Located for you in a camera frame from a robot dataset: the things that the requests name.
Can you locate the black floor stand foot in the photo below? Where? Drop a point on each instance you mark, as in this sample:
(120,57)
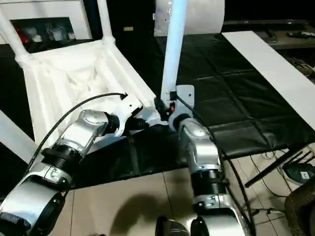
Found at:
(270,169)

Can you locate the white flat board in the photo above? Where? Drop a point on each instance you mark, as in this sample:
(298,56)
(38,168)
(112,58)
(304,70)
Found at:
(268,68)

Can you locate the small white jar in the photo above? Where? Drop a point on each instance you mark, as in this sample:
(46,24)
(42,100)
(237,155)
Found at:
(71,36)

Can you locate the grey cushion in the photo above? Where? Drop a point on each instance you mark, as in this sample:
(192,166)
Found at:
(206,17)

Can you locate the white sideboard cabinet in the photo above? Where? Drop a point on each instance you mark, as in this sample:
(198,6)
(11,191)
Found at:
(49,9)

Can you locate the black wifi router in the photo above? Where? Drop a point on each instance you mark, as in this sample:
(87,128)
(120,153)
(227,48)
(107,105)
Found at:
(301,173)

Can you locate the white plastic table top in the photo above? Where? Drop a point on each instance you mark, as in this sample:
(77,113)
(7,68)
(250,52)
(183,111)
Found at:
(73,68)

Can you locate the white plastic table leg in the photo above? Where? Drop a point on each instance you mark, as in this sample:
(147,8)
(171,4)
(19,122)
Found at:
(12,39)
(105,22)
(173,49)
(14,140)

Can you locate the black sofa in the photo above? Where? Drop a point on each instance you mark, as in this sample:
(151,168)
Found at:
(133,14)

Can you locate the dark brown textured stool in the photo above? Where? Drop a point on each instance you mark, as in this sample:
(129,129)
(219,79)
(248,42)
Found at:
(301,211)

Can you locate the small tan label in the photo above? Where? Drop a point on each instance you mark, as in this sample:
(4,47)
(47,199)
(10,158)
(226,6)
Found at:
(128,29)

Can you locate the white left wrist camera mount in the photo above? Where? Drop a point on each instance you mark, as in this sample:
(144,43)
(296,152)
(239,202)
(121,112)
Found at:
(129,107)

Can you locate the black work mat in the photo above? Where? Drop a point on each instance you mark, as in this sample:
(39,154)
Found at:
(233,86)

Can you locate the red packet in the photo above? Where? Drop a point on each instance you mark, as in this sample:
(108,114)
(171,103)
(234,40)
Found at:
(21,34)

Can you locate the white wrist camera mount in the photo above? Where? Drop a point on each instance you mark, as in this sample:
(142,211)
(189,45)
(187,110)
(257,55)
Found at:
(129,107)
(184,98)

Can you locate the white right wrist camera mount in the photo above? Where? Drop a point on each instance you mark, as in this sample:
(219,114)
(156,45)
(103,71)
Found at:
(184,98)

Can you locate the black television with red logo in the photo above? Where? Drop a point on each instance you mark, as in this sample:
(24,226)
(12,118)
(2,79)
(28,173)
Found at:
(265,22)

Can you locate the dark low tv bench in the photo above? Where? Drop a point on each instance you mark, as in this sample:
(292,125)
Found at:
(295,41)

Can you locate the black robot right foot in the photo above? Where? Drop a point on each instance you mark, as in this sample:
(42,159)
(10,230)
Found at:
(169,228)

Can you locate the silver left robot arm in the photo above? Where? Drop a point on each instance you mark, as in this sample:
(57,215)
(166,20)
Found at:
(78,137)

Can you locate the black remote control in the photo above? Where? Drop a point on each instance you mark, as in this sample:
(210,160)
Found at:
(300,34)

